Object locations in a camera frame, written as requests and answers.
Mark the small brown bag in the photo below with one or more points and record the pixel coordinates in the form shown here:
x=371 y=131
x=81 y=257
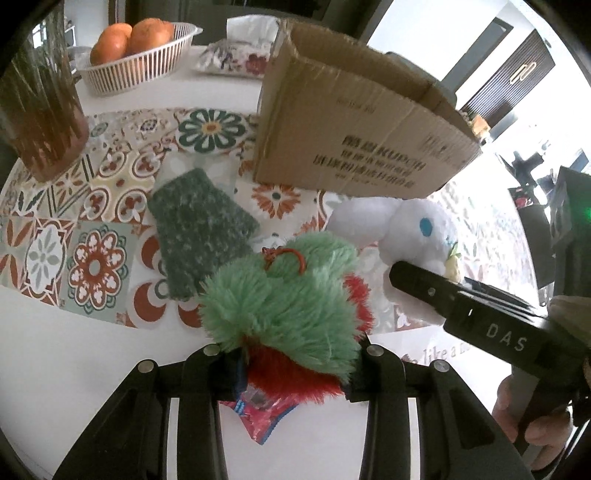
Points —
x=480 y=124

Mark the glass vase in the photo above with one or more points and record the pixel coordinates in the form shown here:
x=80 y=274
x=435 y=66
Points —
x=51 y=157

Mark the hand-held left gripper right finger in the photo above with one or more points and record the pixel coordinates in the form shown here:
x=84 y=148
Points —
x=358 y=383

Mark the white plush toy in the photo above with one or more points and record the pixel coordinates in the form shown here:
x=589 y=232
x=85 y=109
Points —
x=406 y=230

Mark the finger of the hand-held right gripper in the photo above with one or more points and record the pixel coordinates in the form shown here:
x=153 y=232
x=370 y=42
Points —
x=418 y=288

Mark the patterned table mat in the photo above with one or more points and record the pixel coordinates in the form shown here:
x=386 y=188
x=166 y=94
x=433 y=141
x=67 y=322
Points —
x=97 y=267

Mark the floral tissue pack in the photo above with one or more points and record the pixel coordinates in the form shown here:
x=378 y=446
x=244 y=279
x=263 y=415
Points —
x=235 y=62

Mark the green and red fluffy plush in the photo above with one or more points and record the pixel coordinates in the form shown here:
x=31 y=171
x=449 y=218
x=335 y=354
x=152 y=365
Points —
x=277 y=300

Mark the red and blue plastic wrapper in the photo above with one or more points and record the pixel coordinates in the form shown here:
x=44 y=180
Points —
x=263 y=420

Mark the orange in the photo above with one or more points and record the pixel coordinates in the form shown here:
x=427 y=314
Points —
x=150 y=34
x=111 y=44

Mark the cardboard box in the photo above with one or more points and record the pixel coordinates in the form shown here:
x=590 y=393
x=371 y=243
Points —
x=351 y=115

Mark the white plastic basket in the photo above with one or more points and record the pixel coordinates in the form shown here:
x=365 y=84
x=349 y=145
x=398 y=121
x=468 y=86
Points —
x=138 y=74

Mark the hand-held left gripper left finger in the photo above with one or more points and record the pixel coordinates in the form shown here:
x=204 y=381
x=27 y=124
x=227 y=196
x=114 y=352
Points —
x=239 y=376

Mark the green knitted mitten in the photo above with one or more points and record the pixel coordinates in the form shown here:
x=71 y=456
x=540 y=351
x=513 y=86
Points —
x=198 y=230

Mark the person's right hand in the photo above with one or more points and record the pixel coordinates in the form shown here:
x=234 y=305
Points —
x=549 y=434

